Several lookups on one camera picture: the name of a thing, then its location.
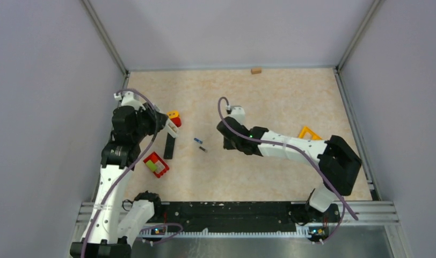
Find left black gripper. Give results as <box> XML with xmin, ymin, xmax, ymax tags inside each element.
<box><xmin>132</xmin><ymin>102</ymin><xmax>168</xmax><ymax>141</ymax></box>

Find white remote control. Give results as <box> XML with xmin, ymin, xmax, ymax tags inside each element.
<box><xmin>164</xmin><ymin>118</ymin><xmax>179</xmax><ymax>138</ymax></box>

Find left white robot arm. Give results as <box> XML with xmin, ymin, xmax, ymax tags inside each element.
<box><xmin>69</xmin><ymin>89</ymin><xmax>169</xmax><ymax>257</ymax></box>

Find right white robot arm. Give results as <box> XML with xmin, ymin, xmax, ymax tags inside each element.
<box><xmin>216</xmin><ymin>105</ymin><xmax>362</xmax><ymax>221</ymax></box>

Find black remote control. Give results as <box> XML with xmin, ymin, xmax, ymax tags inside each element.
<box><xmin>163</xmin><ymin>134</ymin><xmax>176</xmax><ymax>160</ymax></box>

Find red yellow toy block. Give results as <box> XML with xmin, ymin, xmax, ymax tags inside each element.
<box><xmin>167</xmin><ymin>110</ymin><xmax>182</xmax><ymax>127</ymax></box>

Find green block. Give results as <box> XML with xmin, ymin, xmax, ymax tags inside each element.
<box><xmin>145</xmin><ymin>160</ymin><xmax>157</xmax><ymax>173</ymax></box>

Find red toy basket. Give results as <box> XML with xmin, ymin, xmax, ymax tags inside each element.
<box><xmin>143</xmin><ymin>152</ymin><xmax>170</xmax><ymax>178</ymax></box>

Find small wooden block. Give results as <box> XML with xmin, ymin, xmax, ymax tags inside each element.
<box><xmin>250</xmin><ymin>67</ymin><xmax>262</xmax><ymax>75</ymax></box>

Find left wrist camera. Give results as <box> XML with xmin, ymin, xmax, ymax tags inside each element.
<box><xmin>114</xmin><ymin>91</ymin><xmax>147</xmax><ymax>111</ymax></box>

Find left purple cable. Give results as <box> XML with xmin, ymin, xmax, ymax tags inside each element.
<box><xmin>79</xmin><ymin>88</ymin><xmax>185</xmax><ymax>258</ymax></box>

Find purple cable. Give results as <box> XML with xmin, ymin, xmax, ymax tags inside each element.
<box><xmin>217</xmin><ymin>96</ymin><xmax>359</xmax><ymax>245</ymax></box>
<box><xmin>79</xmin><ymin>88</ymin><xmax>185</xmax><ymax>258</ymax></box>

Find yellow triangle frame toy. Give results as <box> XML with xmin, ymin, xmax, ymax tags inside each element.
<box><xmin>298</xmin><ymin>126</ymin><xmax>322</xmax><ymax>140</ymax></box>

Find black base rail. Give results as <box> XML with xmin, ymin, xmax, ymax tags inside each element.
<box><xmin>148</xmin><ymin>202</ymin><xmax>340</xmax><ymax>233</ymax></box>

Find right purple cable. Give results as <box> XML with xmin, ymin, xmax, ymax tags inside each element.
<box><xmin>217</xmin><ymin>96</ymin><xmax>359</xmax><ymax>245</ymax></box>

